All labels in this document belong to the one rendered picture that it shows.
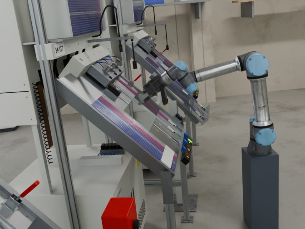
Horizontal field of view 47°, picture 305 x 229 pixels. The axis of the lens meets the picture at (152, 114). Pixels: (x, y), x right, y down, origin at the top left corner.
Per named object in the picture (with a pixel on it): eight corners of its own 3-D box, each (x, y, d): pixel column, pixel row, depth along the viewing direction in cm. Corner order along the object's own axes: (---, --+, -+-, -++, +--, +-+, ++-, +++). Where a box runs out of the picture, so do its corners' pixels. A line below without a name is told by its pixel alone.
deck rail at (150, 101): (179, 133, 235) (184, 126, 233) (178, 134, 233) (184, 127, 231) (95, 64, 230) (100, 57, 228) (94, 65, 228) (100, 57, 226)
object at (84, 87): (134, 97, 230) (139, 91, 228) (105, 131, 168) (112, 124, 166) (94, 64, 228) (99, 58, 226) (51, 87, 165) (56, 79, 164)
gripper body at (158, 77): (144, 85, 211) (159, 72, 207) (153, 96, 212) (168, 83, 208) (141, 87, 204) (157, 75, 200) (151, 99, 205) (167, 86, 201)
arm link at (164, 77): (174, 79, 207) (173, 82, 199) (168, 84, 208) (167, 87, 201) (166, 69, 206) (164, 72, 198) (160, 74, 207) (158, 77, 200)
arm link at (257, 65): (272, 137, 216) (263, 49, 201) (278, 146, 202) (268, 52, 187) (252, 140, 217) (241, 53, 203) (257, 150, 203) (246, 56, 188)
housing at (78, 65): (98, 70, 228) (110, 53, 224) (70, 87, 182) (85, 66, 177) (88, 62, 228) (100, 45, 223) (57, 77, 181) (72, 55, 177)
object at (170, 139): (179, 130, 232) (183, 126, 231) (169, 176, 170) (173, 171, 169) (157, 112, 230) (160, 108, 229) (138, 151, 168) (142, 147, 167)
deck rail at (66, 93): (167, 181, 171) (175, 173, 168) (166, 183, 169) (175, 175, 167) (51, 87, 165) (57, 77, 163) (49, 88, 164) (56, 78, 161)
